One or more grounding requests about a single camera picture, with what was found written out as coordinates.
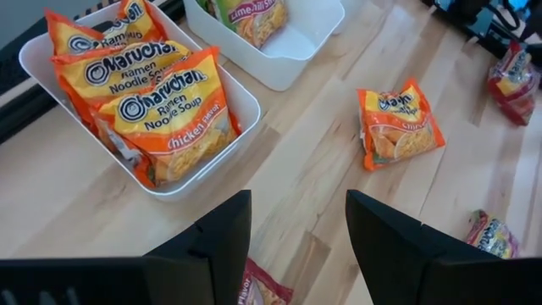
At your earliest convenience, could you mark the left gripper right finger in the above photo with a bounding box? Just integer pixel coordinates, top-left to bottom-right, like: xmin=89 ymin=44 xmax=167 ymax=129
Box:
xmin=345 ymin=188 xmax=542 ymax=305

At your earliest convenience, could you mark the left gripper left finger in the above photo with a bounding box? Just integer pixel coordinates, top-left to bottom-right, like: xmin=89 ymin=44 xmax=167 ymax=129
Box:
xmin=0 ymin=189 xmax=254 ymax=305

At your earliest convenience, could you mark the red roast beef ramen pack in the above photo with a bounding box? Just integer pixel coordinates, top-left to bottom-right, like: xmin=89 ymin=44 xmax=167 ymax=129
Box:
xmin=486 ymin=40 xmax=542 ymax=127
xmin=236 ymin=257 xmax=295 ymax=305

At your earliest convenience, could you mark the lime chili shrimp ramen pack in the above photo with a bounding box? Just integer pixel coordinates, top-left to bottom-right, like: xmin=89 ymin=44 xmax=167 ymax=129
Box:
xmin=196 ymin=0 xmax=290 ymax=49
xmin=465 ymin=209 xmax=521 ymax=259

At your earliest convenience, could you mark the orange chicken ramen pack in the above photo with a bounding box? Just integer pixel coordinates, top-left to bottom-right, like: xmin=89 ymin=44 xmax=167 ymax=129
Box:
xmin=91 ymin=46 xmax=243 ymax=190
xmin=44 ymin=0 xmax=169 ymax=56
xmin=357 ymin=78 xmax=446 ymax=173
xmin=50 ymin=40 xmax=191 ymax=124

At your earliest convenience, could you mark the white plastic bin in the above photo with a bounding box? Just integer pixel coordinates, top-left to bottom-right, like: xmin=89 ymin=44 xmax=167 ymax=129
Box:
xmin=17 ymin=0 xmax=263 ymax=202
xmin=182 ymin=0 xmax=346 ymax=92

